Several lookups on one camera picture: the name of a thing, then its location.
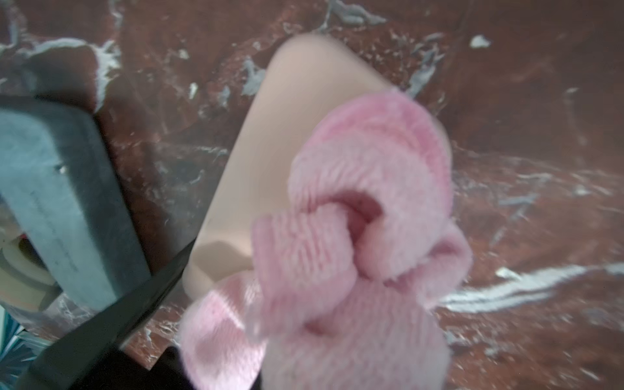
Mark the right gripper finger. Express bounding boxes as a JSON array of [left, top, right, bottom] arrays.
[[14, 243, 193, 389]]

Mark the pink cloth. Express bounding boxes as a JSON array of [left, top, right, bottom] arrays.
[[180, 91, 472, 389]]

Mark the grey-blue rectangular eyeglass case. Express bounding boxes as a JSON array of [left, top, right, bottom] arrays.
[[1, 96, 150, 310]]

